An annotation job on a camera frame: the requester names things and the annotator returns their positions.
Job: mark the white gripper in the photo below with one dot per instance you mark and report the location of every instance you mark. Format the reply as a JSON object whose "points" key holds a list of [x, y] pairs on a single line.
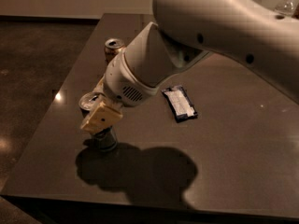
{"points": [[121, 79]]}

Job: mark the silver blue redbull can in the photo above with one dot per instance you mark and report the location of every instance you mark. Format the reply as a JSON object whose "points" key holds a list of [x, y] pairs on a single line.
{"points": [[106, 140]]}

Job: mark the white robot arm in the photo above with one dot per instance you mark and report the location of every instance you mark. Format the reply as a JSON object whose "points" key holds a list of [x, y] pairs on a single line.
{"points": [[185, 32]]}

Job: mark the gold soda can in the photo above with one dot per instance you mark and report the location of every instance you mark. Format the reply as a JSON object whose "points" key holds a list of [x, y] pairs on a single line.
{"points": [[113, 46]]}

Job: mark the clear plastic bottle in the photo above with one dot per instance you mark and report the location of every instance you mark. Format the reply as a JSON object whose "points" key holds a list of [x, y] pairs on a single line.
{"points": [[285, 7]]}

